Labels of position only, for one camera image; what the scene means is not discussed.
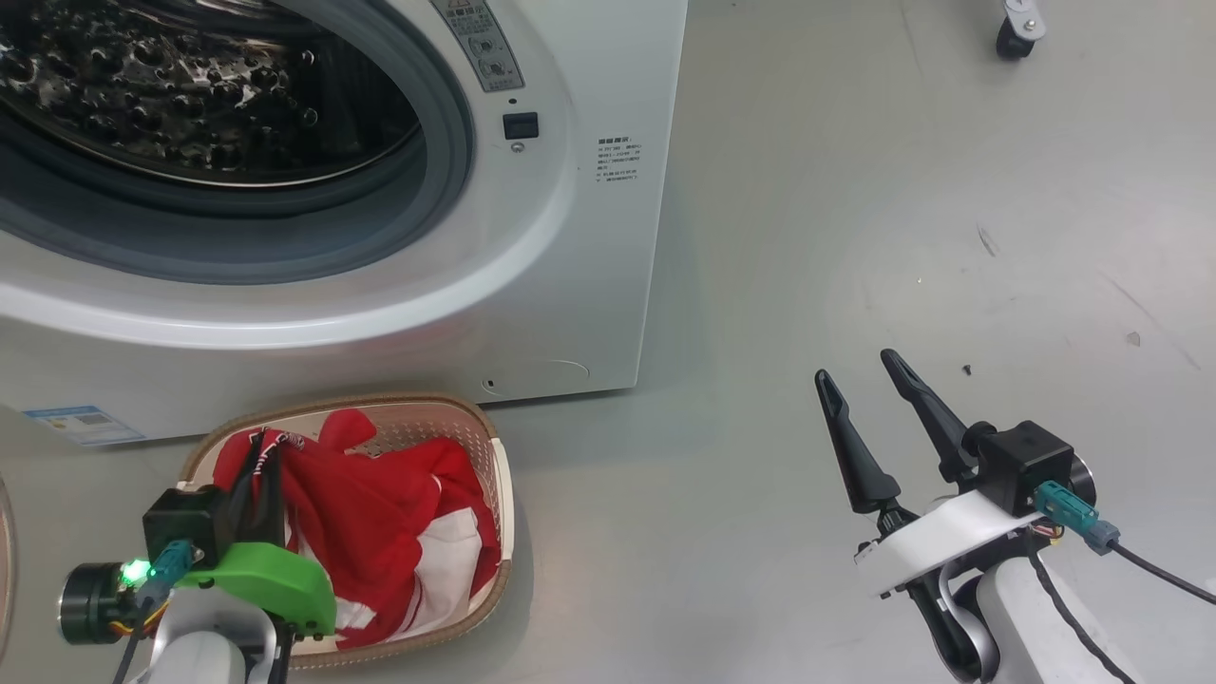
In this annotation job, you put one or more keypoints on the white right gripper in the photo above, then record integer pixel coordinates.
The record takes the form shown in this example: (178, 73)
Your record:
(940, 541)

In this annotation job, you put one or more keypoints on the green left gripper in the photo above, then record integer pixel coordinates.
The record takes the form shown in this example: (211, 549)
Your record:
(275, 579)

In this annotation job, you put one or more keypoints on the red and white jersey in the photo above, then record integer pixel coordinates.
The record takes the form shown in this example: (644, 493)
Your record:
(380, 513)

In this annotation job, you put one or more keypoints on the cream perforated laundry basket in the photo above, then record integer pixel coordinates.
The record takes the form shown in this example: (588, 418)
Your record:
(489, 475)

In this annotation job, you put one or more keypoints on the white front-load washing machine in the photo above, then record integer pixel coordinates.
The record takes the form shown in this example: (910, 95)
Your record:
(589, 285)

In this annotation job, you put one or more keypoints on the blue energy label sticker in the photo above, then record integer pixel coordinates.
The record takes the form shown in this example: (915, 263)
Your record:
(85, 426)

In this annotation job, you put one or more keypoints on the grey metal caster stand leg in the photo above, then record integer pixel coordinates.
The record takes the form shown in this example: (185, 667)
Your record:
(1021, 24)

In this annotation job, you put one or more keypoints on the grey warning label sticker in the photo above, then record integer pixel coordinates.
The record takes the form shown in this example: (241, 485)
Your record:
(480, 43)

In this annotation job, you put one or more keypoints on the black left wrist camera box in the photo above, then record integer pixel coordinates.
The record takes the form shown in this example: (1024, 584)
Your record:
(180, 522)

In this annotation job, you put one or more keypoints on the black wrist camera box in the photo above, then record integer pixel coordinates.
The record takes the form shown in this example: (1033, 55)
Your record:
(180, 522)
(1026, 461)

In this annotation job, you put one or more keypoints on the teal left camera connector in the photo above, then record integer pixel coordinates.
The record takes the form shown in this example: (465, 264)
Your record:
(171, 565)

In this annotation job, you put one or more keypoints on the teal camera connector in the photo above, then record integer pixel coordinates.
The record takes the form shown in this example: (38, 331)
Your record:
(1069, 513)
(171, 565)

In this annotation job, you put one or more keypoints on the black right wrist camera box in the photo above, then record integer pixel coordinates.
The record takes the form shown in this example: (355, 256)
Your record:
(1026, 461)

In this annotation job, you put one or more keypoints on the teal right camera connector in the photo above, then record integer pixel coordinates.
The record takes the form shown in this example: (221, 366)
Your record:
(1069, 513)

